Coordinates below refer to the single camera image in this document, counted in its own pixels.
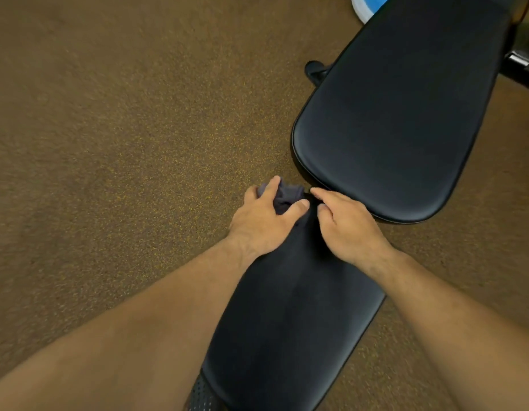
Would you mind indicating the black padded workout bench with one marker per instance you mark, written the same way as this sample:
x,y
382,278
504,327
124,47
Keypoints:
x,y
397,115

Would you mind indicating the person's right hand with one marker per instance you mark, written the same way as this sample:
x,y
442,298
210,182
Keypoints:
x,y
354,235

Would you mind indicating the person's left hand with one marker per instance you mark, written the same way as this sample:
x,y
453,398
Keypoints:
x,y
258,226

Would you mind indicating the person's right forearm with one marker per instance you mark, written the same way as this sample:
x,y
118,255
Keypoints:
x,y
453,329

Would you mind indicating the blue balance trainer dome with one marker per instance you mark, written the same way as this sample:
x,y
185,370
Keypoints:
x,y
369,4

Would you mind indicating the person's left forearm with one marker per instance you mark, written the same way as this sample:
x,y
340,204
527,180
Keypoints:
x,y
119,338

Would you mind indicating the black storage shelf rack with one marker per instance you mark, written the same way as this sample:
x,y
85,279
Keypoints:
x,y
517,74

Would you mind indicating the dark grey cleaning cloth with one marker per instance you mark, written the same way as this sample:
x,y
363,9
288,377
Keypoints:
x,y
290,194

